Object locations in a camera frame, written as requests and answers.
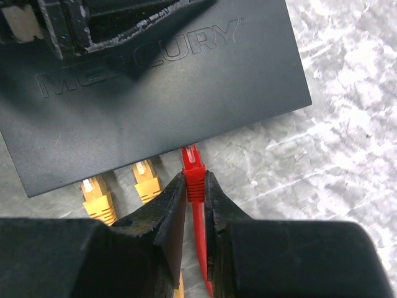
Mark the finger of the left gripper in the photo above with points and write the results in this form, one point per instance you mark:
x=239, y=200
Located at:
x=76, y=28

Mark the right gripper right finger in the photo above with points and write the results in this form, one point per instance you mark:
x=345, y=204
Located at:
x=248, y=257

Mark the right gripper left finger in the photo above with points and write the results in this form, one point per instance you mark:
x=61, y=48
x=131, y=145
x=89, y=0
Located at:
x=138, y=256

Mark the black network switch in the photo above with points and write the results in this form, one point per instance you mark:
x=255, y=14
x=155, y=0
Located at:
x=202, y=72

